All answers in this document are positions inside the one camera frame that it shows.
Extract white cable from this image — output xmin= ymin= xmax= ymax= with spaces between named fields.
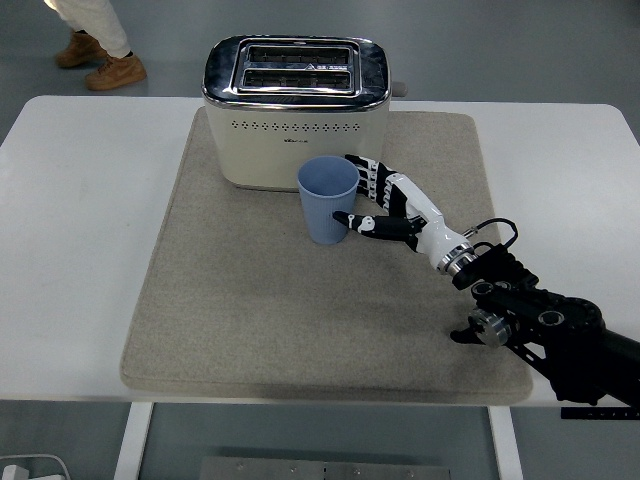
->
xmin=0 ymin=453 xmax=71 ymax=480

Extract white table leg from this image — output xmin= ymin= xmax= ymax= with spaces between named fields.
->
xmin=113 ymin=401 xmax=156 ymax=480
xmin=487 ymin=407 xmax=525 ymax=480

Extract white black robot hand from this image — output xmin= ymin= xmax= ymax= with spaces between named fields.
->
xmin=331 ymin=153 xmax=474 ymax=269

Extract person's foot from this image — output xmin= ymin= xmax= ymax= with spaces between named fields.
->
xmin=83 ymin=53 xmax=149 ymax=92
xmin=54 ymin=30 xmax=109 ymax=70

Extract blue ribbed plastic cup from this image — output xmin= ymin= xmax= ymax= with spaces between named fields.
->
xmin=296 ymin=154 xmax=361 ymax=246

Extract black table control panel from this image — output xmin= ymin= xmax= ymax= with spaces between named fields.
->
xmin=560 ymin=407 xmax=640 ymax=420

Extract beige fabric table mat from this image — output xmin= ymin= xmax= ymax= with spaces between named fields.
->
xmin=118 ymin=107 xmax=535 ymax=404

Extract grey metal plate with screws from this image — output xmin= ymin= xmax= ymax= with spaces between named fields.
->
xmin=198 ymin=455 xmax=454 ymax=480

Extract cream and chrome toaster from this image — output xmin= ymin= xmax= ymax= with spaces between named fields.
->
xmin=200 ymin=34 xmax=410 ymax=194

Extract person's leg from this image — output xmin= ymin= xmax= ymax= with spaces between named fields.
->
xmin=48 ymin=0 xmax=133 ymax=59

